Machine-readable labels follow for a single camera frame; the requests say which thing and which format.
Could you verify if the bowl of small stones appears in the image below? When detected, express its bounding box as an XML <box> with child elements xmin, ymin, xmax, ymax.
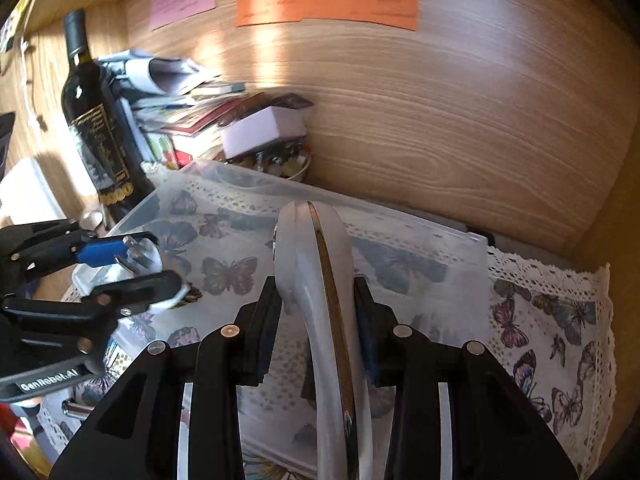
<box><xmin>229</xmin><ymin>140</ymin><xmax>314</xmax><ymax>182</ymax></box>

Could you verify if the stack of books and papers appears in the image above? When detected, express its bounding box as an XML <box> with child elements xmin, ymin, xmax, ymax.
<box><xmin>99</xmin><ymin>48</ymin><xmax>317</xmax><ymax>172</ymax></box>

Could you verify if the butterfly lace tablecloth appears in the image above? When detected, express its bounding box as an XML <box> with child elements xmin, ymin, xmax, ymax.
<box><xmin>35</xmin><ymin>159</ymin><xmax>617</xmax><ymax>480</ymax></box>

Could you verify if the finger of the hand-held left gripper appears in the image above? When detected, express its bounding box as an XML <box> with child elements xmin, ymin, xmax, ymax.
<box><xmin>0</xmin><ymin>270</ymin><xmax>184</xmax><ymax>342</ymax></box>
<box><xmin>0</xmin><ymin>217</ymin><xmax>161</xmax><ymax>275</ymax></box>

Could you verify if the clear plastic storage box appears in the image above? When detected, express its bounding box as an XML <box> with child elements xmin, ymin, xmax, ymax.
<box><xmin>102</xmin><ymin>159</ymin><xmax>495</xmax><ymax>480</ymax></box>

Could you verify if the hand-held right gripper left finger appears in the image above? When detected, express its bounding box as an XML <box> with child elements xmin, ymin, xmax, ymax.
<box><xmin>49</xmin><ymin>276</ymin><xmax>287</xmax><ymax>480</ymax></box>

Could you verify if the orange paper note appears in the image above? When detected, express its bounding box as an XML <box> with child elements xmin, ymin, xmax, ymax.
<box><xmin>234</xmin><ymin>0</ymin><xmax>421</xmax><ymax>34</ymax></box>

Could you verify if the dark wine bottle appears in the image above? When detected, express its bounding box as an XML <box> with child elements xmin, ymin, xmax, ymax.
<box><xmin>60</xmin><ymin>9</ymin><xmax>157</xmax><ymax>224</ymax></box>

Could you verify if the silver white handheld device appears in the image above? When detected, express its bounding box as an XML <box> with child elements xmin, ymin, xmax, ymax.
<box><xmin>273</xmin><ymin>200</ymin><xmax>397</xmax><ymax>480</ymax></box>

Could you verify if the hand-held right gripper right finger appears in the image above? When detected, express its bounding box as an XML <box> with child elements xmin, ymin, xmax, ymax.
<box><xmin>352</xmin><ymin>276</ymin><xmax>582</xmax><ymax>480</ymax></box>

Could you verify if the white plug adapter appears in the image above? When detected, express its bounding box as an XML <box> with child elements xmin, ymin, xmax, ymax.
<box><xmin>72</xmin><ymin>234</ymin><xmax>192</xmax><ymax>307</ymax></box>

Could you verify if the white box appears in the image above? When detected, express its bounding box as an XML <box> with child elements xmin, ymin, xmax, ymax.
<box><xmin>0</xmin><ymin>156</ymin><xmax>64</xmax><ymax>227</ymax></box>

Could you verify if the pale pink box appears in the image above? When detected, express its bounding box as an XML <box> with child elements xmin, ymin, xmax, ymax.
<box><xmin>219</xmin><ymin>105</ymin><xmax>308</xmax><ymax>160</ymax></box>

